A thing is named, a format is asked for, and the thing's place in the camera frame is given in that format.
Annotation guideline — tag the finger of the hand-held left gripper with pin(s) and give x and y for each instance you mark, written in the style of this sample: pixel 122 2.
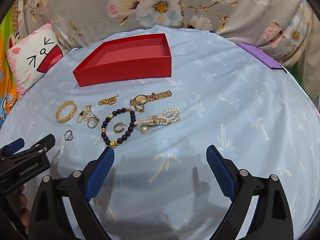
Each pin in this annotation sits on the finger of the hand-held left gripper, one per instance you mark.
pixel 42 143
pixel 13 145

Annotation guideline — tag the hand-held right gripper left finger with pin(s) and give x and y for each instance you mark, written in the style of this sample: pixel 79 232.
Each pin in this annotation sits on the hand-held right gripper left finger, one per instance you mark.
pixel 100 172

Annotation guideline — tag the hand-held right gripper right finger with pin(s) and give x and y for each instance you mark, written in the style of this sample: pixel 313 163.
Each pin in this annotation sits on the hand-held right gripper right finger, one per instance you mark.
pixel 220 170

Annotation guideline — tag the gold woven bangle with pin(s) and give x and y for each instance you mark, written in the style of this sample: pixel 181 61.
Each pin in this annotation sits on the gold woven bangle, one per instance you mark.
pixel 58 116

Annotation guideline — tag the gold wrist watch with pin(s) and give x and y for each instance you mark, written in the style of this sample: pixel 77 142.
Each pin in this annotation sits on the gold wrist watch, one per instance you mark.
pixel 140 98

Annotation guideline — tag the red cardboard box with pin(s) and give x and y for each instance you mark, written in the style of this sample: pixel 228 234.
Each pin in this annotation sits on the red cardboard box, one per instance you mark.
pixel 125 70

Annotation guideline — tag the person's left hand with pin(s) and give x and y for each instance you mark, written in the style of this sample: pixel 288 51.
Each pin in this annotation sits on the person's left hand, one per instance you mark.
pixel 24 210

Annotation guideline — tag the gold hoop earring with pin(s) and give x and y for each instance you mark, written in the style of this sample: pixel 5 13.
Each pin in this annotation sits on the gold hoop earring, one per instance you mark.
pixel 115 128

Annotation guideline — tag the pearl pendant earring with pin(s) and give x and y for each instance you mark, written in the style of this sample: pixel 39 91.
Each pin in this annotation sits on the pearl pendant earring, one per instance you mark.
pixel 144 130

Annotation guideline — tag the light blue bed sheet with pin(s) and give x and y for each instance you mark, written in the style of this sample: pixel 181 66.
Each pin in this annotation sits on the light blue bed sheet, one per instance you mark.
pixel 225 105

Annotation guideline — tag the colourful cartoon blanket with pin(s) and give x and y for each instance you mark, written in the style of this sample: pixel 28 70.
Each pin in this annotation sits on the colourful cartoon blanket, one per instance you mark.
pixel 5 80

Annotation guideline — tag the cat face pillow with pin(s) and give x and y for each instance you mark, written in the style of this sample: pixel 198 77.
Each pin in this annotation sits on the cat face pillow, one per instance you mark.
pixel 32 55

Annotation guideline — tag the purple flat box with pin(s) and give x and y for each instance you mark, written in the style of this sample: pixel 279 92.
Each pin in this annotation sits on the purple flat box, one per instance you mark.
pixel 262 56

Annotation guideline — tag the blue pen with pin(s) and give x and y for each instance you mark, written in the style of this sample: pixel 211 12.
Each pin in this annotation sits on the blue pen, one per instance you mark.
pixel 211 31

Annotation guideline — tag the grey floral blanket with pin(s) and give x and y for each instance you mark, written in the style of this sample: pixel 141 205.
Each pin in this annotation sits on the grey floral blanket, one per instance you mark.
pixel 100 10

